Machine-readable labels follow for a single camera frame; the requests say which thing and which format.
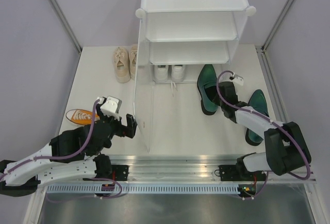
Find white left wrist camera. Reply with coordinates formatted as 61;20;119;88
97;96;122;120

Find clear cabinet door panel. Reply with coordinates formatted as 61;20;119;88
134;19;154;152

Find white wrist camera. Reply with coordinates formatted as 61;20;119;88
229;72;244;86
97;96;122;120

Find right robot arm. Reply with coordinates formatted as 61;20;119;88
216;81;311;180

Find white slotted cable duct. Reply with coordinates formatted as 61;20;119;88
46;183;240;195

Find right aluminium frame post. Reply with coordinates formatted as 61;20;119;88
261;0;296;52

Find left aluminium frame post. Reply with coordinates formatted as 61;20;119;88
48;0;83;55

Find orange sneaker upper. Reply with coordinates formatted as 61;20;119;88
65;109;93;126

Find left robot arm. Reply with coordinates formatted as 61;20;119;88
1;114;137;197

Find white sneaker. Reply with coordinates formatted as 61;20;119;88
171;64;186;96
154;65;169;83

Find beige sneaker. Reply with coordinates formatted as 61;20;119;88
129;44;138;80
112;47;131;83

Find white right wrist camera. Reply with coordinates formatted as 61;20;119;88
229;72;244;86

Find green pointed shoe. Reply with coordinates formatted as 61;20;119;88
197;64;219;115
244;89;269;147

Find aluminium frame post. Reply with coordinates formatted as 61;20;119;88
48;0;83;55
261;0;296;52

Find aluminium mounting rail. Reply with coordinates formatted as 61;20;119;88
41;154;318;183

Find white plastic shoe cabinet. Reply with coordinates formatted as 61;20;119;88
136;0;256;82

